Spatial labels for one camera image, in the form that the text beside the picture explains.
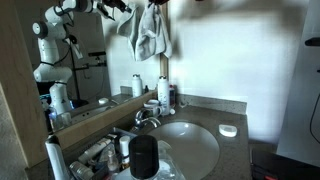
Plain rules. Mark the chrome faucet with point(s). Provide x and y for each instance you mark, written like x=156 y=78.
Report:
x=146 y=120

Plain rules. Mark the red capped spray can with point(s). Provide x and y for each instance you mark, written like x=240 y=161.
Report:
x=172 y=96

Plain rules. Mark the white oval sink basin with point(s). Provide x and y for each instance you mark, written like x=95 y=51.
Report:
x=193 y=150

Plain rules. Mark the small bottle with white cap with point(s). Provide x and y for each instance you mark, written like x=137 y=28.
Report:
x=125 y=147

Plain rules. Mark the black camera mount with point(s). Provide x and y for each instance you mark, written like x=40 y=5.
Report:
x=313 y=41

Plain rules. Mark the white rounded soap box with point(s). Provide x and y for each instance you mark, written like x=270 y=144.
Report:
x=228 y=130

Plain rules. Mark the wood framed wall mirror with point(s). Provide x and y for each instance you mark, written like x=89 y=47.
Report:
x=116 y=73

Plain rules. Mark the clear mouthwash bottle black cap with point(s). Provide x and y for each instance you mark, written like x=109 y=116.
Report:
x=144 y=156

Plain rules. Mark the tall white bottle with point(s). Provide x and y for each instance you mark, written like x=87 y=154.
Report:
x=163 y=95

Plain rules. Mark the white mug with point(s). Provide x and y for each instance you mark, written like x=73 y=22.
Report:
x=153 y=107

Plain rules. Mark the grey toiletry tray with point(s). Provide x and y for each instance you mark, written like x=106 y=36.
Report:
x=126 y=130

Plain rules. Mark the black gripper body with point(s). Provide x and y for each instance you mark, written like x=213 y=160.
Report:
x=159 y=1

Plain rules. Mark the white spray bottle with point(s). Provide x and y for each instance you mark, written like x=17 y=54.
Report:
x=56 y=160

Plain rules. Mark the silver cylindrical jar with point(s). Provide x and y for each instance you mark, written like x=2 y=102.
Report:
x=81 y=170

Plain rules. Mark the white cream tube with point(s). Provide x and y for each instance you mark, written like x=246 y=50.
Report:
x=95 y=150

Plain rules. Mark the small glass bottle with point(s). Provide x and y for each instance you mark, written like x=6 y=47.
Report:
x=113 y=161

